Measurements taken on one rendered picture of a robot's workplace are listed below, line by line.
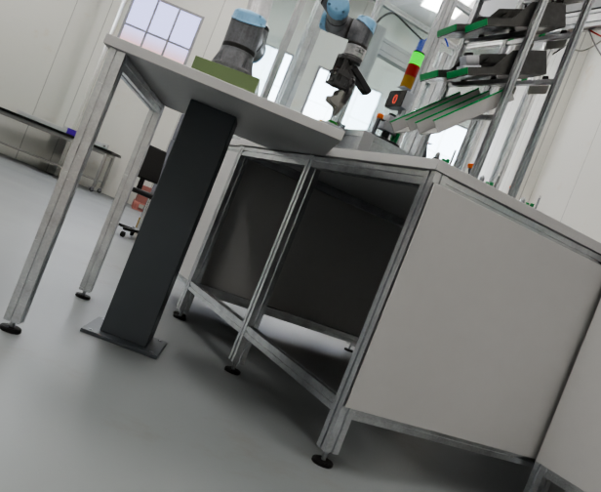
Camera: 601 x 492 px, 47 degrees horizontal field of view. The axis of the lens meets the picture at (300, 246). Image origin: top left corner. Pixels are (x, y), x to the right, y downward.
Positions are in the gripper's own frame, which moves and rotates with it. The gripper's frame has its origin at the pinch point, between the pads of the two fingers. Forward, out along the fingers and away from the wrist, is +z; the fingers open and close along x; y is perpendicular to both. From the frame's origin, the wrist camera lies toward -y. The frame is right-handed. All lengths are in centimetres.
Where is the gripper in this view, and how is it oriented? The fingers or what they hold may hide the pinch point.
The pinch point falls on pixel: (336, 112)
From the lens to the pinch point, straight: 251.6
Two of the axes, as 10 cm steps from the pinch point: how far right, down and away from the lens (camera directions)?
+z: -3.7, 9.3, 0.1
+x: 4.2, 1.8, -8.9
